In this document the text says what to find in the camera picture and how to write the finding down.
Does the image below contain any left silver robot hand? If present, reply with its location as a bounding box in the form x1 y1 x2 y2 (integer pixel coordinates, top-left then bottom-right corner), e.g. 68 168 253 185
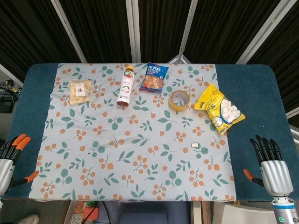
0 133 40 196

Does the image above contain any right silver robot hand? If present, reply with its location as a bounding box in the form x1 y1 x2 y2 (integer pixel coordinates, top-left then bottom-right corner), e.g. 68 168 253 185
243 134 294 198

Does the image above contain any clear glass test tube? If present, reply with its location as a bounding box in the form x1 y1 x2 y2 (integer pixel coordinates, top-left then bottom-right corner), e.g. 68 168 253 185
92 137 128 147

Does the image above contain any white paper bag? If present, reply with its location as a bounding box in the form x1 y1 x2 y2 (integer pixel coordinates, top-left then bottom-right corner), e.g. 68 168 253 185
214 202 274 224

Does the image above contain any beige shoe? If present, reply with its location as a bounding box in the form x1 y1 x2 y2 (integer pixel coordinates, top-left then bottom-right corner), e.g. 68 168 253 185
16 213 40 224

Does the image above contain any open cardboard box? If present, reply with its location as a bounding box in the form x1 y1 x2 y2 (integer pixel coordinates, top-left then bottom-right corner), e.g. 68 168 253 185
64 201 103 224

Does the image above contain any blue felt table cover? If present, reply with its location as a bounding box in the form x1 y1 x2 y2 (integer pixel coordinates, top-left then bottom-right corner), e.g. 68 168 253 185
1 63 299 203

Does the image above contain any yellow marshmallow bag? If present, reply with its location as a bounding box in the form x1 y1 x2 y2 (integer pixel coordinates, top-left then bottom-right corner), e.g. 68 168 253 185
194 83 246 135

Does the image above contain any clear bag of nuts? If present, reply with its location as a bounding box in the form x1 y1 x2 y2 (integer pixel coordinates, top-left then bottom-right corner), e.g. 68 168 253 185
69 79 93 106

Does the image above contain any clear packing tape roll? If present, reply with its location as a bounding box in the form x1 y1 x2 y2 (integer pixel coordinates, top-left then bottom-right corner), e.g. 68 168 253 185
169 90 191 110

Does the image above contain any blue grey chair seat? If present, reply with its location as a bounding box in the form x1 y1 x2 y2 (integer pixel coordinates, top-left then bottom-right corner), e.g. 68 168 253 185
119 202 191 224

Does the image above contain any black screen panel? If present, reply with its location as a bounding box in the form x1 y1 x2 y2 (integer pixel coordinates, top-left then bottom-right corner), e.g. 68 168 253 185
59 0 133 63
139 0 194 63
247 0 299 112
184 0 282 65
0 0 81 81

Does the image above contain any floral printed tablecloth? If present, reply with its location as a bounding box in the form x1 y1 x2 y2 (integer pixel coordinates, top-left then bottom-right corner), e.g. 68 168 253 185
35 62 239 202

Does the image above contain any blue snack bag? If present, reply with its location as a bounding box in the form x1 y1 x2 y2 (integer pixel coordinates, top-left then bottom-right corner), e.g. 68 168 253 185
139 62 170 93

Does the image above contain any bundle of floor cables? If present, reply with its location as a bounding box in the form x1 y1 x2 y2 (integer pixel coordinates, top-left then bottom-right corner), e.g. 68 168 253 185
0 79 22 113

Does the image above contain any white screen frame post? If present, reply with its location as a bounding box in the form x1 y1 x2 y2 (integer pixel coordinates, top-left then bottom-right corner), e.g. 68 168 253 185
50 0 87 63
125 0 142 63
168 0 199 64
235 0 289 65

